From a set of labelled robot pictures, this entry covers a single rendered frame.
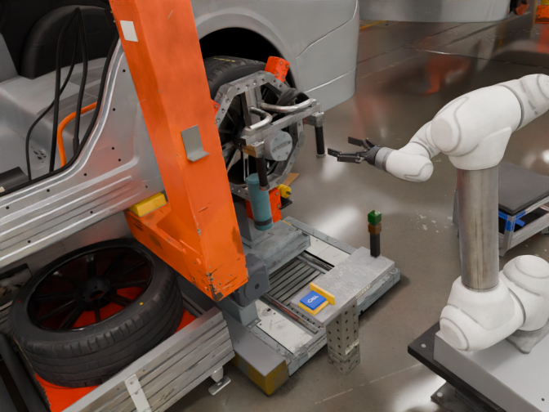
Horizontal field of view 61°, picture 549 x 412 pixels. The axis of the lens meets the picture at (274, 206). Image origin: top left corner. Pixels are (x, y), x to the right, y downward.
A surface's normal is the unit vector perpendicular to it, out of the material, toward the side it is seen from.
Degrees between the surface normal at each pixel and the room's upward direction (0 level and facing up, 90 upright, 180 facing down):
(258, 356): 0
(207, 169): 90
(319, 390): 0
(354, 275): 0
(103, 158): 90
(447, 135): 84
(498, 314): 78
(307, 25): 90
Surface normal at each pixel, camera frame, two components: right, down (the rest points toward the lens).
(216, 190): 0.66, 0.32
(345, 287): -0.13, -0.84
